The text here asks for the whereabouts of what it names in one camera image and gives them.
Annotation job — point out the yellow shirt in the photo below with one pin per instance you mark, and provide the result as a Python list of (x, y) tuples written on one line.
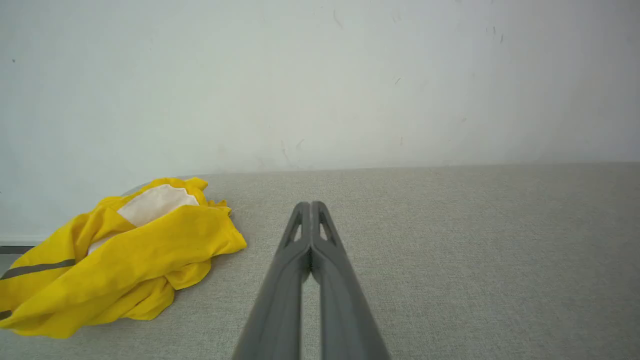
[(150, 250)]

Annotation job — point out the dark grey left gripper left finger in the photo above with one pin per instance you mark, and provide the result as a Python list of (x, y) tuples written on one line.
[(280, 300)]

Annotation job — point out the grey fabric sofa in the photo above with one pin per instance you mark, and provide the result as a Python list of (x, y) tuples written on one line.
[(475, 260)]

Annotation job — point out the dark baseboard strip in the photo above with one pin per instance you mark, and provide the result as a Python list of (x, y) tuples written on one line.
[(15, 249)]

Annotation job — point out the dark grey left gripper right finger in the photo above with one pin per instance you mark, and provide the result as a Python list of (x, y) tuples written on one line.
[(345, 310)]

